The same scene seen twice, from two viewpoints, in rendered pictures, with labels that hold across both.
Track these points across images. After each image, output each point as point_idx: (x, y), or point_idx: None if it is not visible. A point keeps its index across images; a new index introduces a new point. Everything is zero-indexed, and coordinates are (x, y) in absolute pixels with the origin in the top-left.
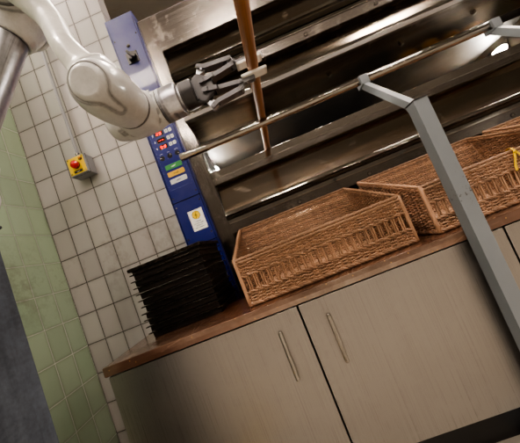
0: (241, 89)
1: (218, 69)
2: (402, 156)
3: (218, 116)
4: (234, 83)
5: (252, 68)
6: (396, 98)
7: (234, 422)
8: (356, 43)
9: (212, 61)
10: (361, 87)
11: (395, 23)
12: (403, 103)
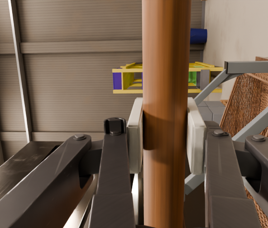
0: None
1: (104, 174)
2: None
3: None
4: (232, 148)
5: (186, 107)
6: (254, 124)
7: None
8: (87, 222)
9: (24, 181)
10: (185, 192)
11: (96, 189)
12: None
